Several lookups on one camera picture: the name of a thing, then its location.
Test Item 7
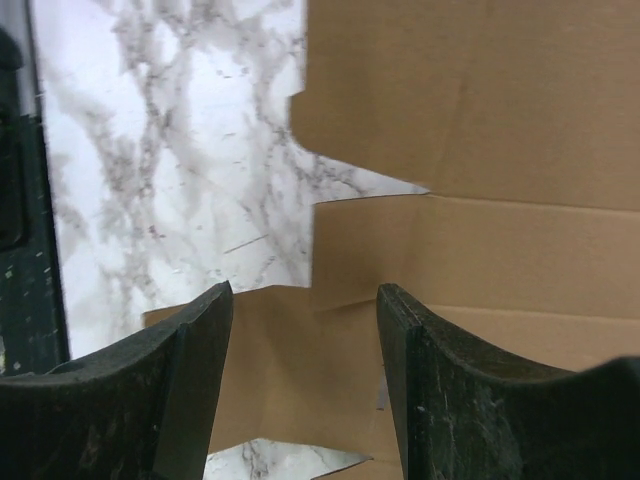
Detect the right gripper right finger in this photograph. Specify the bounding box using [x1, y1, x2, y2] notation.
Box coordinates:
[376, 284, 639, 480]

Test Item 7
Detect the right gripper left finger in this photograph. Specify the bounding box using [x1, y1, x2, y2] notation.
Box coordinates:
[1, 282, 233, 479]

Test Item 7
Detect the cardboard box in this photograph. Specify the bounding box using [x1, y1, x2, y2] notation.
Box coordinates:
[142, 0, 640, 480]

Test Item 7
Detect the black mounting rail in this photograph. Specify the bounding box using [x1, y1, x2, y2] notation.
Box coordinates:
[1, 30, 70, 377]

